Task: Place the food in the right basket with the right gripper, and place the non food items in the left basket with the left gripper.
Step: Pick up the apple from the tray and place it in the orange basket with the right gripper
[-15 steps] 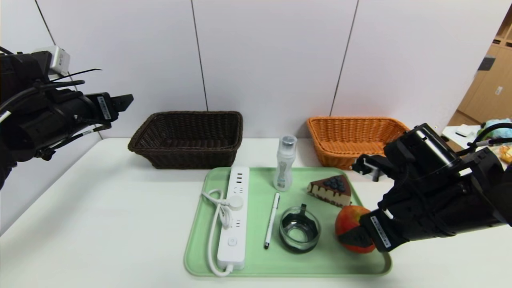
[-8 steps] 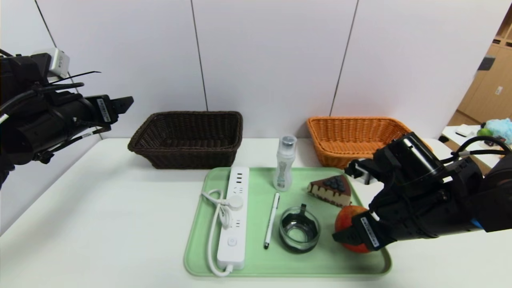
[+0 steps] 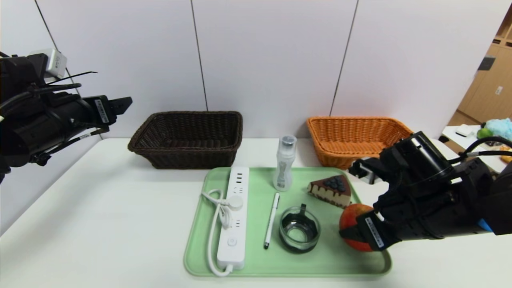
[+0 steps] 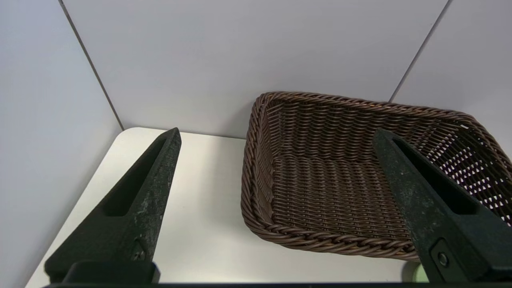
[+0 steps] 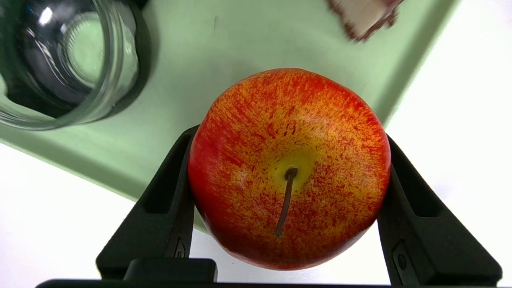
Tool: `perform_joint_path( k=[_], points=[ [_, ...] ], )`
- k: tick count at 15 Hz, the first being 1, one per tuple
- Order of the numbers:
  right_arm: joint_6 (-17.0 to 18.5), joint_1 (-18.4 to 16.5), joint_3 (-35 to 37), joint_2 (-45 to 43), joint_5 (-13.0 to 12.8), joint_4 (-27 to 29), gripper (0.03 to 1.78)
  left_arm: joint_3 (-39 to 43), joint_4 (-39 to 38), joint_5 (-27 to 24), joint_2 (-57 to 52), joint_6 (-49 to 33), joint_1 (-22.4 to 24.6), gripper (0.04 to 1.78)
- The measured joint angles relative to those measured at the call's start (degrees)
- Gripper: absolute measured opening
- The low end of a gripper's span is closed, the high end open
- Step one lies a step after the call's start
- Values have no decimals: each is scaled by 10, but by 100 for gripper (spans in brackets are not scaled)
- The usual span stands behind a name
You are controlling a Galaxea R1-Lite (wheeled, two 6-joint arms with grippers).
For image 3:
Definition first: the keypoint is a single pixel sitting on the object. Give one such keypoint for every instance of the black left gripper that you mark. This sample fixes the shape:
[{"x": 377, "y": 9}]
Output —
[{"x": 102, "y": 110}]

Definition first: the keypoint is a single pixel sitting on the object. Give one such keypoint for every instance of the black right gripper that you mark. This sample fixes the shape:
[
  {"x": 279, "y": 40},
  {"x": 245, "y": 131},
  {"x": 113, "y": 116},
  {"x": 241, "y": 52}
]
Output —
[{"x": 374, "y": 232}]

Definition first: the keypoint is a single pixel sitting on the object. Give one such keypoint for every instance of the red apple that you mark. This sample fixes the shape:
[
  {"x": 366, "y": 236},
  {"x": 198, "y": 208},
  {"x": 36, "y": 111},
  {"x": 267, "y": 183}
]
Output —
[{"x": 352, "y": 214}]

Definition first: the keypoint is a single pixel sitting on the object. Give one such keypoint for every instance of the chocolate blueberry cake slice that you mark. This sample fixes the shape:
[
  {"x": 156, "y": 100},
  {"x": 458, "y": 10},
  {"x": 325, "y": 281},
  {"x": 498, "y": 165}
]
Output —
[{"x": 332, "y": 192}]

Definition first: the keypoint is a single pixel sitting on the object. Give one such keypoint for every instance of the clear plastic bottle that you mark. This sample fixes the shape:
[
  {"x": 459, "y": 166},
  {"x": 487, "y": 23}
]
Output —
[{"x": 283, "y": 168}]

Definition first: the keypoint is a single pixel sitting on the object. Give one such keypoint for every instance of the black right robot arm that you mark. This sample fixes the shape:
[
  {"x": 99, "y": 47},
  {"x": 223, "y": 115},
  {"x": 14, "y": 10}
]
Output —
[{"x": 424, "y": 160}]

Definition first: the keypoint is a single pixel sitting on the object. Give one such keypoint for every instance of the orange wicker basket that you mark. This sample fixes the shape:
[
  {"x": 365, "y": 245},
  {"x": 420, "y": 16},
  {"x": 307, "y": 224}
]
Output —
[{"x": 340, "y": 152}]

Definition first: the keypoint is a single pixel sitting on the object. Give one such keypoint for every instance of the dark brown wicker basket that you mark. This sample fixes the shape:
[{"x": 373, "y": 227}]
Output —
[{"x": 188, "y": 160}]

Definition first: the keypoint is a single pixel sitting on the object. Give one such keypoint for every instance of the light green plastic tray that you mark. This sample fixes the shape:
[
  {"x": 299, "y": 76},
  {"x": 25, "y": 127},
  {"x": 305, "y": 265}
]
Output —
[{"x": 320, "y": 260}]

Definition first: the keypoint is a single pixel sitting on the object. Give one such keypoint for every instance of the white stylus pen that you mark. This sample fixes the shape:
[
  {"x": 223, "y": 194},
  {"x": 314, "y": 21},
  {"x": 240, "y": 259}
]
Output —
[{"x": 271, "y": 220}]

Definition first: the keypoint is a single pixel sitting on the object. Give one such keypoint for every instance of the white power strip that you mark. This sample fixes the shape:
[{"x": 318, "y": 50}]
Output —
[{"x": 233, "y": 248}]

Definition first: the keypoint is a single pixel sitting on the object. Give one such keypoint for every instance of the white side table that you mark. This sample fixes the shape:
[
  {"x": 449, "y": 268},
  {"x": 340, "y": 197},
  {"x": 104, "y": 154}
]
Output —
[{"x": 460, "y": 143}]

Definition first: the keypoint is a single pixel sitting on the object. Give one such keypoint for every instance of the small white box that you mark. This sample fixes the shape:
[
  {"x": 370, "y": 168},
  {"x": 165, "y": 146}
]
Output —
[{"x": 464, "y": 130}]

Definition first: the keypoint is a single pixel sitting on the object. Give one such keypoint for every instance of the green round fruit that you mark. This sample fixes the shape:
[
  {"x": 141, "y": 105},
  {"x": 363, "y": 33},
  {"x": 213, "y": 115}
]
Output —
[{"x": 483, "y": 132}]

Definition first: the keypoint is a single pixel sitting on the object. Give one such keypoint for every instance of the light blue fluffy cloth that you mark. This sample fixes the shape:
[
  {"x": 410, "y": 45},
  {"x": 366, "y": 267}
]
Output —
[{"x": 502, "y": 127}]

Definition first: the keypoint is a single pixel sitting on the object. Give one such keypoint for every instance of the dark grey rectangular plate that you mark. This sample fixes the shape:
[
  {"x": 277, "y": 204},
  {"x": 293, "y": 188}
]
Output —
[{"x": 486, "y": 63}]

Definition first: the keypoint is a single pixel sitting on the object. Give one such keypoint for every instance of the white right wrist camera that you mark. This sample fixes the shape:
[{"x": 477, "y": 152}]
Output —
[{"x": 366, "y": 172}]

